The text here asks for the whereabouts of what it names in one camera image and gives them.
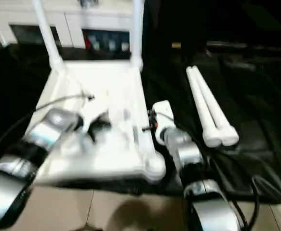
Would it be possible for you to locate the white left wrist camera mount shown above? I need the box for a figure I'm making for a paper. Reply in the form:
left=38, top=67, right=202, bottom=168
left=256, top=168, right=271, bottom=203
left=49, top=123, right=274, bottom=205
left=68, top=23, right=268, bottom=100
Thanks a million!
left=78, top=95, right=108, bottom=146

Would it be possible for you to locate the black glossy mat cloth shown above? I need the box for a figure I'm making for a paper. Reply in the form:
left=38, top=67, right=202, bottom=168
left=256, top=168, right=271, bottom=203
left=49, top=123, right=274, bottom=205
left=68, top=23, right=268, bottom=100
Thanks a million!
left=0, top=43, right=281, bottom=206

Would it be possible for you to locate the white plastic table top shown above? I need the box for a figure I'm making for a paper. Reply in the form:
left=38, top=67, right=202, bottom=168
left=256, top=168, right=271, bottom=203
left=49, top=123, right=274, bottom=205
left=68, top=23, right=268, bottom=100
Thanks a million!
left=35, top=59, right=167, bottom=185

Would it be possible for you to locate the white glass door cabinet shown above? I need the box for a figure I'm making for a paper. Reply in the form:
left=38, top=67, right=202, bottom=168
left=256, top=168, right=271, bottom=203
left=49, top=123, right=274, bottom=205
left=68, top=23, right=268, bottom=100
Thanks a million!
left=0, top=0, right=134, bottom=49

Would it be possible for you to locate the white plastic table leg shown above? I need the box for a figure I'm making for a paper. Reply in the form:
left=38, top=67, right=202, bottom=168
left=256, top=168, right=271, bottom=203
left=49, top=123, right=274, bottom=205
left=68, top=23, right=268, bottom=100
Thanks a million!
left=31, top=0, right=67, bottom=71
left=129, top=0, right=145, bottom=70
left=186, top=66, right=223, bottom=148
left=192, top=65, right=240, bottom=146

